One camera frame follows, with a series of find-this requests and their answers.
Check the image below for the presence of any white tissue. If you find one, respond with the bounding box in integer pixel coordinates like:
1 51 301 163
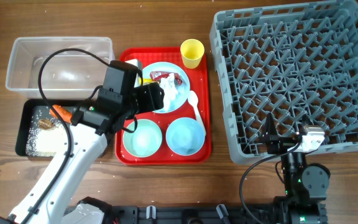
160 73 178 111

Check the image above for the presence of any green bowl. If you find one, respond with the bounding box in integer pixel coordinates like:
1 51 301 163
122 119 163 158

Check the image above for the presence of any orange carrot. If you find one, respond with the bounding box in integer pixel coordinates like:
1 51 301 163
53 105 72 123

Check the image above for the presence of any brown food lump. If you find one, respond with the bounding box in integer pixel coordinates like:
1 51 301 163
39 119 55 130

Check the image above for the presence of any white rice pile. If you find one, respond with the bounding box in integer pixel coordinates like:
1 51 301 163
25 106 68 157

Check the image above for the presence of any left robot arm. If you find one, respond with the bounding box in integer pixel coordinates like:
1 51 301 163
0 83 164 223

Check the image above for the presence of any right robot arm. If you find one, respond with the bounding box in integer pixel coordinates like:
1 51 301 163
260 113 331 224

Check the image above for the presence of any grey dishwasher rack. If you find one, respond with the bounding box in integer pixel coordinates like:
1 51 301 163
209 1 358 164

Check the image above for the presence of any yellow silver foil wrapper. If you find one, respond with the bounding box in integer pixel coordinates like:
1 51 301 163
139 78 153 85

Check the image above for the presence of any red snack wrapper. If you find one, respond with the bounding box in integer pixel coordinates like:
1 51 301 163
150 71 183 85

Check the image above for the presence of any light blue plate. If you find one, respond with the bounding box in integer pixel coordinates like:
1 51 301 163
143 62 190 113

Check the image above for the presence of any red plastic tray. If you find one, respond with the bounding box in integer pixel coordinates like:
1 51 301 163
116 46 213 166

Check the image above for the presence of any white plastic spoon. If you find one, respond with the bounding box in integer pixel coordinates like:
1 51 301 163
188 90 206 135

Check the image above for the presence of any blue bowl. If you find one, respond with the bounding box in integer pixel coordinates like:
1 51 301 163
165 117 206 156

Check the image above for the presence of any clear plastic bin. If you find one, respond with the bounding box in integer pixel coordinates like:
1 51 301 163
6 37 115 100

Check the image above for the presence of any yellow plastic cup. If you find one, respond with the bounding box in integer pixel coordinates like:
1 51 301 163
180 39 204 69

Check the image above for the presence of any black plastic tray bin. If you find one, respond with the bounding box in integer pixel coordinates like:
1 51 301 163
14 98 109 157

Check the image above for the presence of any right black cable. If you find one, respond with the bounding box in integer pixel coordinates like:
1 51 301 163
239 141 303 224

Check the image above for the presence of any black cable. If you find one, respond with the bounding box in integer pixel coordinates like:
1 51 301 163
239 141 303 224
17 48 111 224

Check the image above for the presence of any left black cable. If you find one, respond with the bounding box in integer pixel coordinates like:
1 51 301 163
17 48 111 224

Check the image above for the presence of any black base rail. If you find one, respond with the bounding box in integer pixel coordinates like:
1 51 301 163
63 197 328 224

